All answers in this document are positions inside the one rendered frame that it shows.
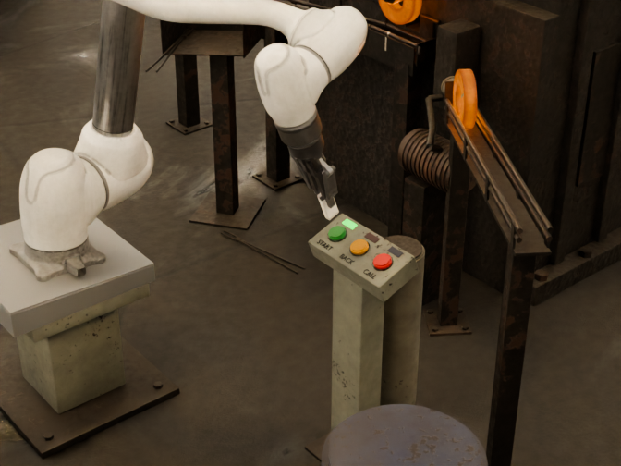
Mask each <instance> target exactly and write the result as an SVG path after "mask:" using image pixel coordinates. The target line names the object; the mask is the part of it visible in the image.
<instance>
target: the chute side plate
mask: <svg viewBox="0 0 621 466"><path fill-rule="evenodd" d="M385 37H386V38H387V40H386V51H385V50H384V48H385ZM415 49H416V48H414V47H412V46H409V45H407V44H405V43H402V42H400V41H397V40H395V39H393V38H390V37H388V36H386V35H383V34H381V33H380V32H377V31H374V30H371V29H369V28H368V30H367V36H366V41H365V44H364V46H363V48H362V49H361V51H360V54H361V55H365V56H368V57H371V58H373V59H375V60H377V61H379V62H382V63H384V64H386V65H387V66H389V67H393V68H395V59H398V60H400V61H402V62H404V63H406V64H409V76H412V77H414V67H415Z"/></svg>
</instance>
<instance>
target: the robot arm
mask: <svg viewBox="0 0 621 466"><path fill-rule="evenodd" d="M145 15H146V16H149V17H152V18H157V19H160V20H165V21H171V22H178V23H197V24H245V25H263V26H267V27H271V28H274V29H276V30H278V31H281V32H282V33H283V34H284V35H285V36H286V37H287V40H288V45H287V44H285V43H273V44H270V45H268V46H266V47H265V48H263V49H262V50H261V51H260V52H259V53H258V55H257V56H256V58H255V63H254V72H255V79H256V83H257V87H258V91H259V94H260V96H261V99H262V103H263V105H264V107H265V109H266V111H267V113H268V114H269V115H270V116H271V117H272V119H273V120H274V124H275V126H276V128H277V130H278V133H279V135H280V138H281V140H282V142H283V143H284V144H286V145H287V147H288V150H289V154H290V156H291V157H292V158H293V160H294V161H295V163H296V165H297V167H298V169H299V171H300V173H301V175H302V176H303V178H304V180H305V182H306V184H307V186H308V187H309V189H313V191H314V193H315V194H317V197H318V199H319V202H320V205H321V207H322V209H323V213H324V216H325V218H326V219H328V220H331V219H332V218H333V217H334V216H336V215H337V214H338V213H339V211H338V209H337V206H336V203H335V199H334V196H336V194H337V193H338V191H337V186H336V179H335V166H329V165H327V164H326V163H325V162H326V160H325V157H324V155H323V154H322V151H323V146H324V140H323V135H322V133H321V132H322V123H321V120H320V118H319V115H318V112H317V108H316V106H315V104H316V102H317V101H318V99H319V97H320V95H321V93H322V91H323V89H324V88H325V87H326V86H327V84H328V83H330V82H331V81H332V80H334V79H335V78H337V77H338V76H339V75H340V74H341V73H343V72H344V71H345V70H346V69H347V68H348V66H349V65H350V64H351V63H352V62H353V61H354V59H355V58H356V57H357V56H358V54H359V53H360V51H361V49H362V48H363V46H364V44H365V41H366V36H367V30H368V26H367V22H366V20H365V18H364V17H363V16H362V14H361V13H360V12H359V11H358V10H357V9H356V8H353V7H351V6H336V7H334V8H332V9H331V10H330V9H318V8H316V7H313V8H311V9H308V10H301V9H298V8H296V7H293V6H290V5H287V4H284V3H281V2H277V1H273V0H103V5H102V16H101V28H100V39H99V50H98V61H97V72H96V83H95V94H94V106H93V117H92V120H91V121H89V122H88V123H87V124H86V125H85V126H84V127H83V129H82V132H81V134H80V137H79V141H78V143H77V146H76V148H75V150H74V153H72V152H71V151H69V150H66V149H60V148H48V149H44V150H41V151H39V152H37V153H36V154H35V155H33V156H32V157H31V158H30V159H29V160H28V162H27V163H26V165H25V166H24V169H23V172H22V175H21V179H20V184H19V210H20V219H21V225H22V230H23V235H24V242H20V243H14V244H12V245H10V246H9V252H10V253H11V254H13V255H15V256H17V257H18V258H19V259H20V260H21V261H22V262H23V263H24V264H25V265H26V266H27V267H28V268H29V269H30V270H31V271H32V272H33V273H34V274H35V277H36V280H37V281H40V282H45V281H48V280H50V279H51V278H53V277H56V276H61V275H63V274H66V273H70V274H72V275H74V276H77V277H81V276H85V275H86V268H85V267H87V266H91V265H95V264H103V263H105V261H106V257H105V254H104V253H102V252H100V251H97V250H96V249H95V248H94V247H93V246H92V245H91V244H90V243H89V236H88V225H90V224H91V223H92V221H93V220H94V219H95V217H96V216H97V215H98V214H99V213H100V212H101V211H103V210H106V209H108V208H110V207H112V206H115V205H116V204H118V203H120V202H122V201H124V200H125V199H126V198H128V197H129V196H131V195H132V194H134V193H135V192H136V191H138V190H139V189H140V188H141V187H142V186H143V185H144V184H145V183H146V181H147V180H148V178H149V177H150V174H151V172H152V168H153V154H152V149H151V147H150V145H149V144H148V142H147V141H146V140H145V139H144V138H143V135H142V132H141V131H140V129H139V128H138V127H137V125H136V124H135V123H134V117H135V108H136V100H137V90H138V82H139V74H140V57H141V48H142V39H143V31H144V22H145Z"/></svg>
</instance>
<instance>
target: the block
mask: <svg viewBox="0 0 621 466"><path fill-rule="evenodd" d="M480 38H481V26H480V25H478V24H476V23H473V22H470V21H468V20H465V19H463V18H460V19H457V20H454V21H451V22H448V23H445V24H443V25H440V26H439V27H438V29H437V41H436V56H435V71H434V85H433V95H435V94H442V95H443V101H439V102H433V104H434V105H435V106H437V107H439V108H441V109H443V110H444V94H443V92H442V90H441V85H442V82H443V81H444V79H446V78H447V77H450V76H455V75H456V73H457V71H458V70H459V69H471V70H472V71H473V74H474V77H475V80H476V84H477V72H478V61H479V50H480Z"/></svg>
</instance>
